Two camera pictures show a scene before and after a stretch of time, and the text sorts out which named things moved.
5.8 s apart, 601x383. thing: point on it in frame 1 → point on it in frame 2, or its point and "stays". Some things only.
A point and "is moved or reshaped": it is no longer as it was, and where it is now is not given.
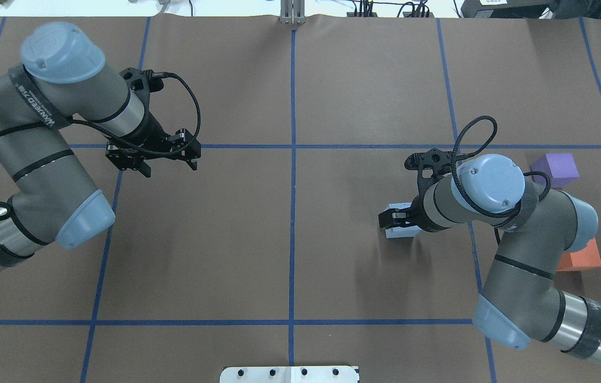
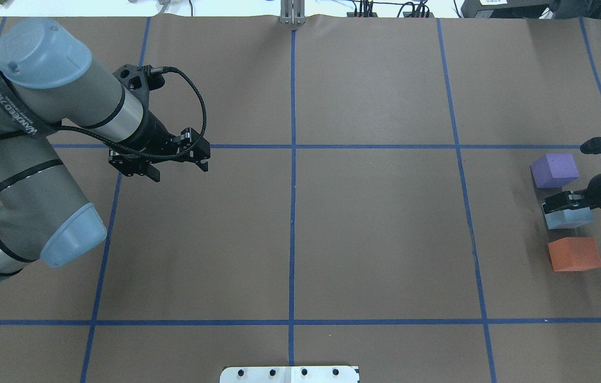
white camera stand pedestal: (289, 374) stays
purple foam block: (560, 167) stays
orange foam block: (586, 258) stays
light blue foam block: (401, 232) is moved or reshaped
